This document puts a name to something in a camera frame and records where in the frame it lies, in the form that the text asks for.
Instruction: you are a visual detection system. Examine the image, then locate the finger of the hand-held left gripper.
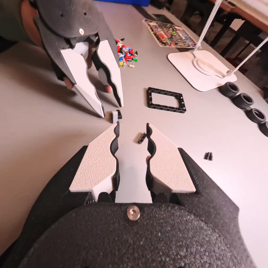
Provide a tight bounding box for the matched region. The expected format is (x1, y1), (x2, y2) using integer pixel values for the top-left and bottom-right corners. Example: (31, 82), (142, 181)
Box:
(60, 43), (105, 118)
(92, 39), (124, 107)

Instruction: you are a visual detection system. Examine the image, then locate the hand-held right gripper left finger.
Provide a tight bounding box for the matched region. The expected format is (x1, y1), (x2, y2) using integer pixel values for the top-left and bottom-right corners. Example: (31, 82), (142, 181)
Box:
(69, 121), (120, 202)

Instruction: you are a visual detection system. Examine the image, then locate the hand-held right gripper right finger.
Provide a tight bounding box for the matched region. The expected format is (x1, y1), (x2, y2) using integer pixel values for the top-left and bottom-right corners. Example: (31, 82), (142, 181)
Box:
(146, 123), (196, 199)

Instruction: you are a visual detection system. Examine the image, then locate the grey and black lego piece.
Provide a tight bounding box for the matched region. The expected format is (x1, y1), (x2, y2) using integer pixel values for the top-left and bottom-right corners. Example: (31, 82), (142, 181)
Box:
(109, 109), (122, 123)

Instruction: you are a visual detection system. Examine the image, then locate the person's left forearm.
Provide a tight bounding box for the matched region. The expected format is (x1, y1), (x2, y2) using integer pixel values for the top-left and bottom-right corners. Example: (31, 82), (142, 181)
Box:
(21, 0), (43, 47)

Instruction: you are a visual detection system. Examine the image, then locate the pile of colourful lego pieces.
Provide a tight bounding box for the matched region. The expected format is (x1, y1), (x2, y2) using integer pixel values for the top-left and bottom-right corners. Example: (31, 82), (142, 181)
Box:
(115, 38), (139, 68)

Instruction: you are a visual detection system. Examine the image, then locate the lego instruction booklet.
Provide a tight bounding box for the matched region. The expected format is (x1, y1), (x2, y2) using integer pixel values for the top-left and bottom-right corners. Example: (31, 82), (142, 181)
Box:
(142, 19), (200, 48)

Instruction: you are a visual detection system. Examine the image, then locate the black lego tire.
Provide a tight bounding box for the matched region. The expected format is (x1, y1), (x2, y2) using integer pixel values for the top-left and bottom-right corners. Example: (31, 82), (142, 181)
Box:
(233, 93), (254, 110)
(245, 108), (268, 124)
(218, 82), (240, 99)
(259, 121), (268, 137)

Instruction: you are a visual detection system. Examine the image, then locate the person's left hand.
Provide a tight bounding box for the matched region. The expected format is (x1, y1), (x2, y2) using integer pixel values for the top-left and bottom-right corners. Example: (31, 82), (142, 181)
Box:
(63, 45), (113, 93)

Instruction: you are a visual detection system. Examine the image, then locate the person's green shirt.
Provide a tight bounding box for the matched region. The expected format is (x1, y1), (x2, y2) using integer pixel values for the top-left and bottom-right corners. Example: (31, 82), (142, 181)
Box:
(0, 0), (28, 43)

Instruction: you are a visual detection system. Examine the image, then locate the blue box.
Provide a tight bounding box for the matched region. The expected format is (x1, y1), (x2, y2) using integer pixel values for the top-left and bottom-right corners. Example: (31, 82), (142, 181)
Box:
(94, 0), (151, 7)

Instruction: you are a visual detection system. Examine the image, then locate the white stand with clear rods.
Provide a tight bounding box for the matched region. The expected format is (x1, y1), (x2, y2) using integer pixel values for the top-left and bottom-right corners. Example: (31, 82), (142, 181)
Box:
(167, 0), (268, 92)

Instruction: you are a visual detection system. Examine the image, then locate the dark wooden chair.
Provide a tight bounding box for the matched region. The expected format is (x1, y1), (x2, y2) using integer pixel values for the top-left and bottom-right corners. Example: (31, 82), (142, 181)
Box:
(209, 13), (268, 62)

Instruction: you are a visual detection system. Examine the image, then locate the brown wooden table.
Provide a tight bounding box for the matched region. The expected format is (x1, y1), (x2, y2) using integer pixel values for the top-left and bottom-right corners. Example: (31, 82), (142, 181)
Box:
(209, 0), (268, 35)

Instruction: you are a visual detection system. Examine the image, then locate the black rectangular lego frame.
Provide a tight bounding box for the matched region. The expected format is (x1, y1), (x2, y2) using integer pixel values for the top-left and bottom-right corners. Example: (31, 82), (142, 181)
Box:
(147, 87), (187, 114)

